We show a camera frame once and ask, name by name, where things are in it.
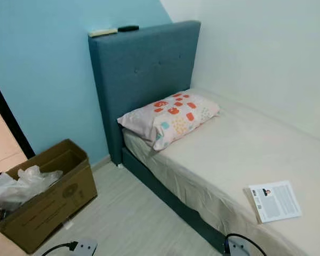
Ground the pink pillow with orange spots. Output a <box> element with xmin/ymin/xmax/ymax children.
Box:
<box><xmin>117</xmin><ymin>90</ymin><xmax>221</xmax><ymax>152</ymax></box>

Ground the white plastic bag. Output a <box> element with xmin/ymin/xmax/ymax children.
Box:
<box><xmin>0</xmin><ymin>165</ymin><xmax>64</xmax><ymax>213</ymax></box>

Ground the brown cardboard box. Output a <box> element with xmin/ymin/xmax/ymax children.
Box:
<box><xmin>0</xmin><ymin>138</ymin><xmax>99</xmax><ymax>254</ymax></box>

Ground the white remote control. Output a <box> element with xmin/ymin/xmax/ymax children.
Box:
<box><xmin>88</xmin><ymin>28</ymin><xmax>118</xmax><ymax>38</ymax></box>

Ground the blue upholstered headboard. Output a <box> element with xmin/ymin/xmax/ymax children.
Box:
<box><xmin>88</xmin><ymin>20</ymin><xmax>202</xmax><ymax>165</ymax></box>

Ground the black remote control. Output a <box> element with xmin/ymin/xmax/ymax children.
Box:
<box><xmin>117</xmin><ymin>25</ymin><xmax>140</xmax><ymax>33</ymax></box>

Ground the beige sheeted mattress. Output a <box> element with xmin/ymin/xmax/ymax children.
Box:
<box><xmin>121</xmin><ymin>87</ymin><xmax>320</xmax><ymax>256</ymax></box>

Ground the black door frame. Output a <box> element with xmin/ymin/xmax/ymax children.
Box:
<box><xmin>0</xmin><ymin>71</ymin><xmax>37</xmax><ymax>159</ymax></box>

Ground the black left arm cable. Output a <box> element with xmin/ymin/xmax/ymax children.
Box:
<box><xmin>41</xmin><ymin>241</ymin><xmax>76</xmax><ymax>256</ymax></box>

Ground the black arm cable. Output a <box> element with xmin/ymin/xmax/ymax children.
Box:
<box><xmin>223</xmin><ymin>233</ymin><xmax>268</xmax><ymax>256</ymax></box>
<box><xmin>41</xmin><ymin>241</ymin><xmax>76</xmax><ymax>256</ymax></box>

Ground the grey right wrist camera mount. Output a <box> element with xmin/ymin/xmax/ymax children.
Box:
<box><xmin>226</xmin><ymin>239</ymin><xmax>252</xmax><ymax>256</ymax></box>

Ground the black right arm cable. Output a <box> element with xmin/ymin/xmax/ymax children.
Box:
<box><xmin>223</xmin><ymin>233</ymin><xmax>268</xmax><ymax>256</ymax></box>

